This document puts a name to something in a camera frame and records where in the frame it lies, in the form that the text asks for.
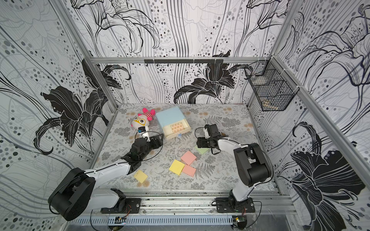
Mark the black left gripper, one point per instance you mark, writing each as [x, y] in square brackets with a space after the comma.
[153, 141]

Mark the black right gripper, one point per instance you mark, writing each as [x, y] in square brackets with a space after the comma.
[204, 138]

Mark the green sticky note pad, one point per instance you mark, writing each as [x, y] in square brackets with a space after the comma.
[202, 150]

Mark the pink sticky note pad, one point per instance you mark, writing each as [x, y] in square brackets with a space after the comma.
[188, 158]
[188, 170]

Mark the light blue drawer cabinet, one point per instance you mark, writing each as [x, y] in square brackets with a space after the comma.
[173, 122]

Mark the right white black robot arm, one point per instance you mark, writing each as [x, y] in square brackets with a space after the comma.
[253, 165]

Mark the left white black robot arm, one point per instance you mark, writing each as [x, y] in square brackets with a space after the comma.
[80, 190]

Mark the small yellow sticky note pad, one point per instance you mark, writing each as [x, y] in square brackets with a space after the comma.
[140, 176]

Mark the large yellow sticky note pad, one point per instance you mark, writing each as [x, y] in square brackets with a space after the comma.
[177, 167]

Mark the pink white plush toy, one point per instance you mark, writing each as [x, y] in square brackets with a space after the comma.
[143, 119]

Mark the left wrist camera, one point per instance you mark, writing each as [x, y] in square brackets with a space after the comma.
[144, 132]

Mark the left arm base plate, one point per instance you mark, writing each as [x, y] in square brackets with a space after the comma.
[124, 206]

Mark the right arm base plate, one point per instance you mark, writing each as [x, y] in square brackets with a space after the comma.
[229, 205]

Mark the white slotted cable duct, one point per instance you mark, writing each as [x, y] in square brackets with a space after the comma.
[153, 220]

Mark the black bar on rail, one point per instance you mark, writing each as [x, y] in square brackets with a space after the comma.
[183, 61]

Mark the black wire basket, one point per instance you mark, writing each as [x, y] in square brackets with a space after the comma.
[273, 93]

